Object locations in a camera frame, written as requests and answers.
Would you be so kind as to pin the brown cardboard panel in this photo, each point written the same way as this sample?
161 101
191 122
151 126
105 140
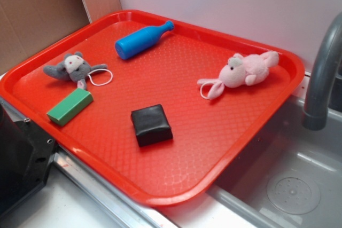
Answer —
29 26

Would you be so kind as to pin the black square cushion block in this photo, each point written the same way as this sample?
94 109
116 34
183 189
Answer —
151 125

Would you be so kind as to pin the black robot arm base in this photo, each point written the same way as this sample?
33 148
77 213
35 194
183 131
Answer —
26 155

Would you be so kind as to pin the blue plastic bottle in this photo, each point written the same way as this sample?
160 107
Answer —
141 40

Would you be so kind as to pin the grey plush animal toy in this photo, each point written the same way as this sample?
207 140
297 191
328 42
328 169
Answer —
74 68

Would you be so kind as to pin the grey toy sink basin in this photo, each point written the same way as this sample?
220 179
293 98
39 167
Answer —
287 176

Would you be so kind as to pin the green rectangular block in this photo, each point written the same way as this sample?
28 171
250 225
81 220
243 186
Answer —
70 106

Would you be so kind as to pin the grey toy sink faucet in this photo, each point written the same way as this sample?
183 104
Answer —
324 87

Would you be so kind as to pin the pink plush bunny toy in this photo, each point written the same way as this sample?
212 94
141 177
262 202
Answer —
239 70

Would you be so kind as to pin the red plastic tray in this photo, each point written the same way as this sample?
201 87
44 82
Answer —
207 135

